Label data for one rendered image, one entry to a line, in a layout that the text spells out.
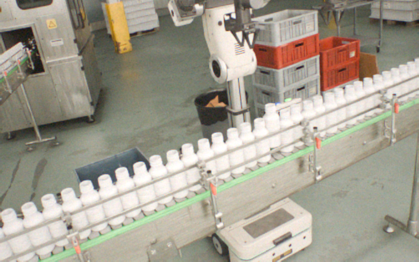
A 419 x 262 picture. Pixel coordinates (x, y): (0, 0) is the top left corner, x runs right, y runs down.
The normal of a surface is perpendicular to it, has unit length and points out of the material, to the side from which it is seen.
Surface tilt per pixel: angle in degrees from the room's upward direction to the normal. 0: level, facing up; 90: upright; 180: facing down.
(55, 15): 90
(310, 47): 90
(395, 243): 0
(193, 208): 90
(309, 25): 90
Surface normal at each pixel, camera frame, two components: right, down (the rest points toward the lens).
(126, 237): 0.47, 0.30
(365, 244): -0.14, -0.90
